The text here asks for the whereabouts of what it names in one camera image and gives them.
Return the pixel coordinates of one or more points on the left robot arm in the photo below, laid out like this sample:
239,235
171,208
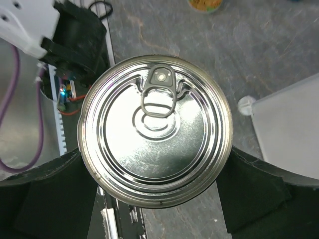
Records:
70,37

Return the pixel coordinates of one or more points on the yellow short can white lid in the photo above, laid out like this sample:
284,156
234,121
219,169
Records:
205,6

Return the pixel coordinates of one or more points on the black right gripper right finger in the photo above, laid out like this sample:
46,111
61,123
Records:
262,201

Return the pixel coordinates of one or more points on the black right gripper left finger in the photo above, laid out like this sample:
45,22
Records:
52,201

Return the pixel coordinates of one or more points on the white slotted cable duct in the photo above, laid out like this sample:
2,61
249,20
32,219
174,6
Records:
57,115

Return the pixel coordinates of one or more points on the blue soup can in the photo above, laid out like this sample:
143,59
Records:
185,132

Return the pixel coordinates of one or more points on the white plastic cube cabinet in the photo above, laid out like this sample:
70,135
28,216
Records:
286,124

